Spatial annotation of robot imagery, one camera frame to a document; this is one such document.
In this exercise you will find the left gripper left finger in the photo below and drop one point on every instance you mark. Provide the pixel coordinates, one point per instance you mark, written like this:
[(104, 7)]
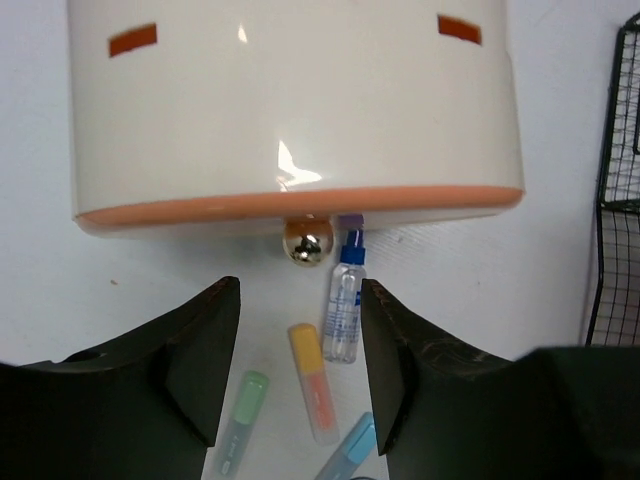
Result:
[(144, 405)]

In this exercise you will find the green highlighter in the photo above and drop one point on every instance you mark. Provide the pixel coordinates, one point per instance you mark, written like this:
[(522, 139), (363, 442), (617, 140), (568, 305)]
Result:
[(246, 409)]

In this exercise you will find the clear blue-capped spray bottle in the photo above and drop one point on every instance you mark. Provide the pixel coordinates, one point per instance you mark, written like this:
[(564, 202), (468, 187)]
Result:
[(342, 325)]

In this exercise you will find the round cream drawer organizer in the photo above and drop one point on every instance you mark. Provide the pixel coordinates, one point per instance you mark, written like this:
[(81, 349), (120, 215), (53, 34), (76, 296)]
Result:
[(297, 118)]

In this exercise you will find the blue highlighter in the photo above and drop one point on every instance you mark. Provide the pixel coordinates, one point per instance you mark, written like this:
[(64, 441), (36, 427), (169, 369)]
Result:
[(352, 452)]

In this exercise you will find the orange highlighter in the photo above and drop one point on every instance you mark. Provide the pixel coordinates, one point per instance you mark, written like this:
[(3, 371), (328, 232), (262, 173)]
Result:
[(310, 367)]

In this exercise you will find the black wire mesh rack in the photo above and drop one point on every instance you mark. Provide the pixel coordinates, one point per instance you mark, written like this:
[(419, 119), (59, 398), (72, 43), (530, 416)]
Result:
[(614, 317)]

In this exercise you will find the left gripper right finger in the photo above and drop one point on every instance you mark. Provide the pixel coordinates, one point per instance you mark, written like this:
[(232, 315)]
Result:
[(444, 409)]

